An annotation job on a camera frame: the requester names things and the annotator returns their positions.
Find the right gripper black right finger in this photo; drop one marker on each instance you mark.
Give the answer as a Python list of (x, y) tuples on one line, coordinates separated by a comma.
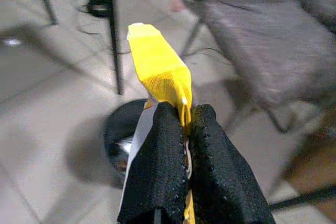
[(223, 171)]

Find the black round rubbish bin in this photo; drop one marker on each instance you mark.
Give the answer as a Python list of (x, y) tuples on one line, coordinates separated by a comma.
[(115, 124)]

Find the chair with grey-brown fabric cover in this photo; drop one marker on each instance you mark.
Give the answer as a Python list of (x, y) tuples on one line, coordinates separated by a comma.
[(262, 51)]

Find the yellow and white carton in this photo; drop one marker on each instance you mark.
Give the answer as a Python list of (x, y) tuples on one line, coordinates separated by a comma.
[(157, 58)]

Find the white table with black legs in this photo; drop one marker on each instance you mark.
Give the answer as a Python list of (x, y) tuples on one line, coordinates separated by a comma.
[(115, 51)]

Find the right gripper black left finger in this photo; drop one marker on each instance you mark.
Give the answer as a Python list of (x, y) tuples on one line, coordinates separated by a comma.
[(157, 161)]

